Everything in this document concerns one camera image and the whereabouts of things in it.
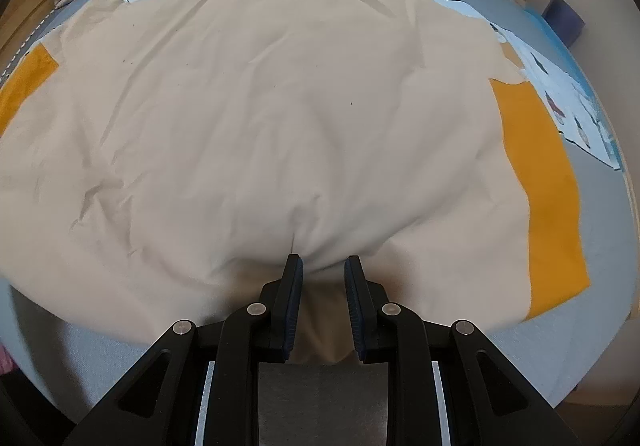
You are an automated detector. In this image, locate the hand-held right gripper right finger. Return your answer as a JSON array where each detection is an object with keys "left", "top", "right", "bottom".
[{"left": 344, "top": 255, "right": 583, "bottom": 446}]

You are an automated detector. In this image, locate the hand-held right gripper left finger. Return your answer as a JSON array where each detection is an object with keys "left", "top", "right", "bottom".
[{"left": 62, "top": 254, "right": 304, "bottom": 446}]

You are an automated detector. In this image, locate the beige garment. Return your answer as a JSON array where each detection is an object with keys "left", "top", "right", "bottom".
[{"left": 0, "top": 0, "right": 532, "bottom": 363}]

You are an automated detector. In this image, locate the printed blue and orange blanket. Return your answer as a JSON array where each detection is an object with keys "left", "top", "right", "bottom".
[{"left": 0, "top": 0, "right": 624, "bottom": 323}]

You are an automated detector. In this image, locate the purple box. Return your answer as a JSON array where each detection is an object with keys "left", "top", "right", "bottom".
[{"left": 542, "top": 0, "right": 586, "bottom": 49}]

